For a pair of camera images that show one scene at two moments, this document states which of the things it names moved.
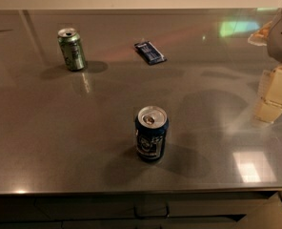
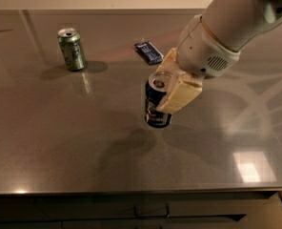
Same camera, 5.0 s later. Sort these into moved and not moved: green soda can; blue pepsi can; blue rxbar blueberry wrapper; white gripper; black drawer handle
Moved: blue pepsi can; white gripper
Not moved: black drawer handle; blue rxbar blueberry wrapper; green soda can
